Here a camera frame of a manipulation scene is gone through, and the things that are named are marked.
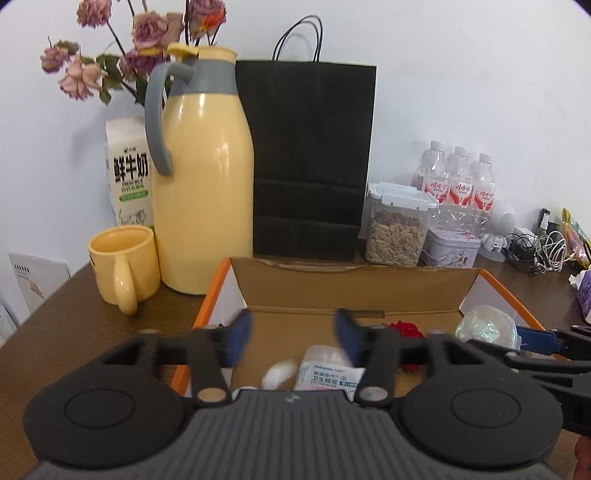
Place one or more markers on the small white robot fan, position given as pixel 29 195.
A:
pixel 501 221

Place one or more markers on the iridescent plastic pouch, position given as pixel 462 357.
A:
pixel 487 325

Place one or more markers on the colourful snack packet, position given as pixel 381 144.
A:
pixel 577 240

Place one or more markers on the black paper bag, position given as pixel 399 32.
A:
pixel 309 161

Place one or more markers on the clear water bottle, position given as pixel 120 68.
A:
pixel 484 189
pixel 431 175
pixel 459 182

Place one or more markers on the small printed tin box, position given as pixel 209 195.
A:
pixel 450 249

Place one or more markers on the red artificial rose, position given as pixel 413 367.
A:
pixel 406 331

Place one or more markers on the white milk carton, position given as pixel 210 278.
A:
pixel 131 175

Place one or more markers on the white ridged bottle cap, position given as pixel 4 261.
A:
pixel 279 373

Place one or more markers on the small black charger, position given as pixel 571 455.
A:
pixel 545 219

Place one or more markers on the clear cotton swab box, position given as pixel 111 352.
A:
pixel 323 369

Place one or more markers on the red cardboard box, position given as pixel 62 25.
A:
pixel 351 286

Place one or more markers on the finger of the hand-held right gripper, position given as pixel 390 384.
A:
pixel 540 340
pixel 531 362

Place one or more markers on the white flat box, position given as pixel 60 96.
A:
pixel 39 281

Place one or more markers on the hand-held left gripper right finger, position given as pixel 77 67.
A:
pixel 346 334

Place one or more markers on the clear seed container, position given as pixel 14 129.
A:
pixel 397 230

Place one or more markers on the dried pink flower bouquet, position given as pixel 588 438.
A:
pixel 147 32

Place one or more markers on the purple tissue pack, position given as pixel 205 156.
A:
pixel 584 295

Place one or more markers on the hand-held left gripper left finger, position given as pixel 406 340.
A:
pixel 240 334

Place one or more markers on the yellow thermos jug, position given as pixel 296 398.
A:
pixel 203 184

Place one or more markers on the yellow mug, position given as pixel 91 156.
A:
pixel 124 263

